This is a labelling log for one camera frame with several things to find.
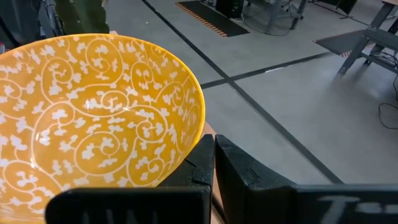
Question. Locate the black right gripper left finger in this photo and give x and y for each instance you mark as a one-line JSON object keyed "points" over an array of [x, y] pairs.
{"points": [[140, 205]]}

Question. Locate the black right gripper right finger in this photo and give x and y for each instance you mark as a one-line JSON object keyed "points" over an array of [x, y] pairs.
{"points": [[280, 205]]}

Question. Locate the yellow patterned ceramic bowl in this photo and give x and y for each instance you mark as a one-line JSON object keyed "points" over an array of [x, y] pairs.
{"points": [[93, 109]]}

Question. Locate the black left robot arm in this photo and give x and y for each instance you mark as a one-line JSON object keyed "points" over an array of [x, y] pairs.
{"points": [[18, 18]]}

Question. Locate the black hazard striped mat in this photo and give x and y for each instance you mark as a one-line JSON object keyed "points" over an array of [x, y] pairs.
{"points": [[217, 21], [339, 42]]}

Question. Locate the grey office chair base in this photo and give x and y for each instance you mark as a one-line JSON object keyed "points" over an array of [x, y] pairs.
{"points": [[298, 14]]}

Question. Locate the black computer tower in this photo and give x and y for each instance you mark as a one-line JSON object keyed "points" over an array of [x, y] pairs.
{"points": [[230, 7]]}

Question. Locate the grey metal table frame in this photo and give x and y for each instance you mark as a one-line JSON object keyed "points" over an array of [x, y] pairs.
{"points": [[377, 35]]}

